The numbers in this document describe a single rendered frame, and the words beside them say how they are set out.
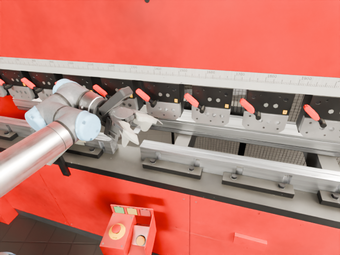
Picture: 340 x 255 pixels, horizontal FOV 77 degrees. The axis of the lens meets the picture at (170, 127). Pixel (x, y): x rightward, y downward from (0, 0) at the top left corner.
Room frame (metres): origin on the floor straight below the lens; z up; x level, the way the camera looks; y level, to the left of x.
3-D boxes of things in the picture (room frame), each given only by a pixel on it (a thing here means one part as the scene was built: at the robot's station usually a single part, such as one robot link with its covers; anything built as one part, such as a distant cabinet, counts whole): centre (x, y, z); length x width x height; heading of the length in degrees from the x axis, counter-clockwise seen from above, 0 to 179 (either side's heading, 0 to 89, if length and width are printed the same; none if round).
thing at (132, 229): (0.51, 0.21, 0.75); 0.20 x 0.16 x 0.18; 79
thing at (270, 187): (0.63, -0.37, 0.89); 0.30 x 0.05 x 0.03; 70
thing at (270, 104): (0.69, -0.36, 1.26); 0.15 x 0.09 x 0.17; 70
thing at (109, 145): (1.00, 0.50, 0.92); 0.39 x 0.06 x 0.10; 70
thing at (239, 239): (0.52, -0.36, 0.58); 0.15 x 0.02 x 0.07; 70
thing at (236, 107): (1.14, -0.31, 1.02); 0.44 x 0.06 x 0.04; 70
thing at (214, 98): (0.76, -0.18, 1.26); 0.15 x 0.09 x 0.17; 70
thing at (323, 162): (0.92, -0.85, 0.81); 0.64 x 0.08 x 0.14; 160
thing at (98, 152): (0.95, 0.54, 0.89); 0.30 x 0.05 x 0.03; 70
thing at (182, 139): (1.17, -0.14, 0.81); 0.64 x 0.08 x 0.14; 160
